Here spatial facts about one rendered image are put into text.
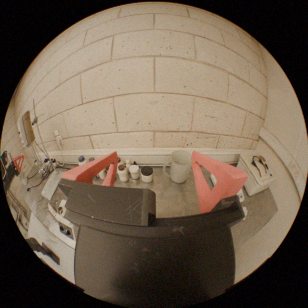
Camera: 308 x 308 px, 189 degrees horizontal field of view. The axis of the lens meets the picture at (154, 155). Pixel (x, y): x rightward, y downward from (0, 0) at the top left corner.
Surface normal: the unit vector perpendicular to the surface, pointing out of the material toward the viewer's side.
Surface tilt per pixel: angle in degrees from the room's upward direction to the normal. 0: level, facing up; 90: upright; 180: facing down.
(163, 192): 0
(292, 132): 90
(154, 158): 90
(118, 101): 90
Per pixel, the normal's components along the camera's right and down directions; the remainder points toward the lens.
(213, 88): 0.00, 0.60
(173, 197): 0.00, -0.80
